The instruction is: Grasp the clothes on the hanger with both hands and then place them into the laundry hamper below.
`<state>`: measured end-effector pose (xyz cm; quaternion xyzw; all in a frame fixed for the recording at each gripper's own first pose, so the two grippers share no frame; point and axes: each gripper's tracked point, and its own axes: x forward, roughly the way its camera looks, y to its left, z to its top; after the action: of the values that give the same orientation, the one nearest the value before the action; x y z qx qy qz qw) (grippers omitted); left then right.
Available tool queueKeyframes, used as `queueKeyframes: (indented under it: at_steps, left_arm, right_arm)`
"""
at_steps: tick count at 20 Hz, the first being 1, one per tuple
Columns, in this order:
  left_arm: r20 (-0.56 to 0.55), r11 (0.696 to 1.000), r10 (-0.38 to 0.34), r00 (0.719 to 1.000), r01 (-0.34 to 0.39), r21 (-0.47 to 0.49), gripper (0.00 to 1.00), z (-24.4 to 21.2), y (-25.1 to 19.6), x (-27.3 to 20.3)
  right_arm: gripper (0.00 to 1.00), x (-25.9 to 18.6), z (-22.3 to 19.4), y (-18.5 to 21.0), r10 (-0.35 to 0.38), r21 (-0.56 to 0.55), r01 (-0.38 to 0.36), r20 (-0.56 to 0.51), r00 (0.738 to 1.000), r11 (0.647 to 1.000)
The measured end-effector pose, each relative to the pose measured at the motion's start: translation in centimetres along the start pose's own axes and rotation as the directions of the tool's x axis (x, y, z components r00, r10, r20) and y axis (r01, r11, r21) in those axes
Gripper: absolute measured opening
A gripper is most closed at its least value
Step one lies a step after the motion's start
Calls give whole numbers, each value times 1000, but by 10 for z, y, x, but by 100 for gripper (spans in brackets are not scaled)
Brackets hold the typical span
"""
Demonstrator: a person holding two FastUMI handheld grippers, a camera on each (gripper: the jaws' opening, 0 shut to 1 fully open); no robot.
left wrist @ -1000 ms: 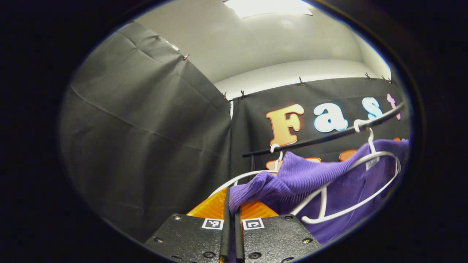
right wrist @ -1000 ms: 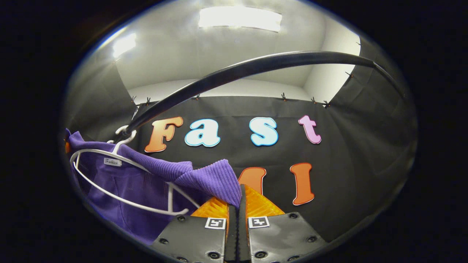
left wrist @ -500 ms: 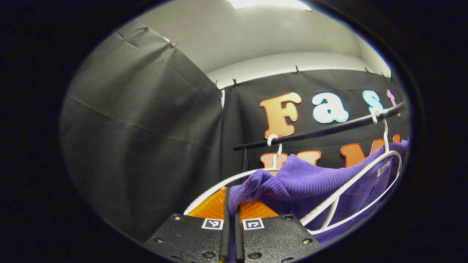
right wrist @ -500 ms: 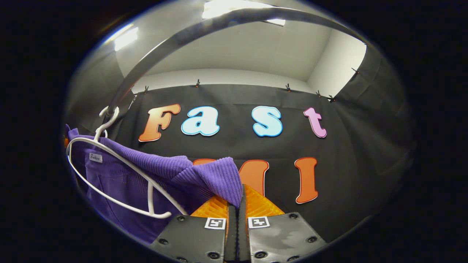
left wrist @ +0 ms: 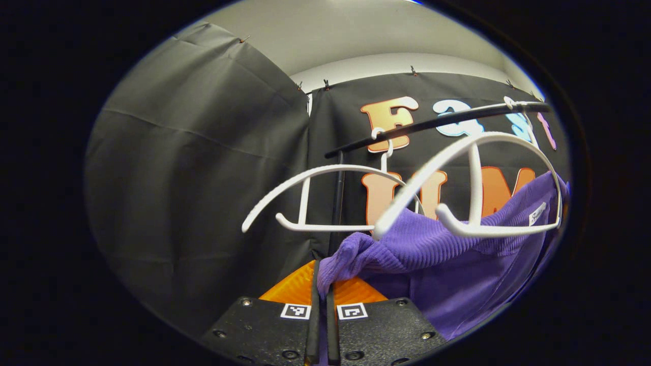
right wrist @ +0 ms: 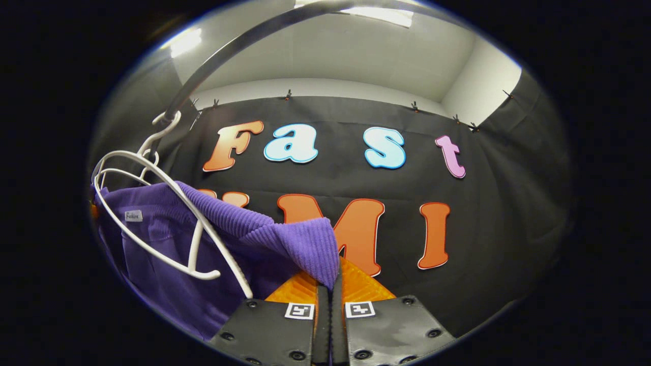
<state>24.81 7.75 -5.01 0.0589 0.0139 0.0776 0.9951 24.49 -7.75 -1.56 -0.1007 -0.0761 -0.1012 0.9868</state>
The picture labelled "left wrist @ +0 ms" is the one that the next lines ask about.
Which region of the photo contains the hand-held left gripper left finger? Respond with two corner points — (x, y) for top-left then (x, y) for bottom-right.
(201, 259), (321, 366)

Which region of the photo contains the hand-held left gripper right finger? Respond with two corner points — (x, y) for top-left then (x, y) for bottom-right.
(325, 276), (448, 366)

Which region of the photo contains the purple corduroy jacket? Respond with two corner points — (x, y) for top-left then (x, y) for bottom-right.
(316, 170), (570, 341)

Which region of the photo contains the white plastic clothes hanger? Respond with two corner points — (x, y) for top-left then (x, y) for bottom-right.
(242, 127), (423, 233)
(374, 97), (563, 240)

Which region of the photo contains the black metal clothes rack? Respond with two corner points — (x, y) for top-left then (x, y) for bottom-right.
(324, 101), (551, 257)

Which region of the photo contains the plain dark backdrop cloth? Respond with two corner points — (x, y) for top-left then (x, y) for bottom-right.
(84, 23), (312, 336)

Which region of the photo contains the row of small backdrop clips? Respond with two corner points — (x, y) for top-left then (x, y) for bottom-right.
(239, 35), (540, 100)

